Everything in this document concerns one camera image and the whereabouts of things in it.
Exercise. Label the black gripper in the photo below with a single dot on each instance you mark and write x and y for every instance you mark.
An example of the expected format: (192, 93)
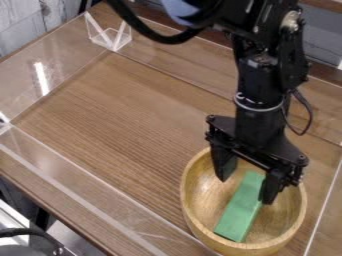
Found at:
(258, 141)

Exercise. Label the brown wooden bowl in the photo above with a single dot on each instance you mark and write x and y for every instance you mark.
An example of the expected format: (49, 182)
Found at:
(204, 196)

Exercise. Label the green rectangular block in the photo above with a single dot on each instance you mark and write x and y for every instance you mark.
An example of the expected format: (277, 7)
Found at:
(242, 209)

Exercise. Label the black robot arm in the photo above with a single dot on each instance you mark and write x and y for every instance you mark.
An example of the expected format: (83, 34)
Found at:
(266, 30)

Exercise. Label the clear acrylic barrier wall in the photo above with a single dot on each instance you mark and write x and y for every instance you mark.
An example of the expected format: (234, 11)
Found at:
(103, 126)

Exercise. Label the clear acrylic corner bracket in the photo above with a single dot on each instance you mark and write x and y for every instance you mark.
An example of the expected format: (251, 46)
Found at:
(110, 38)

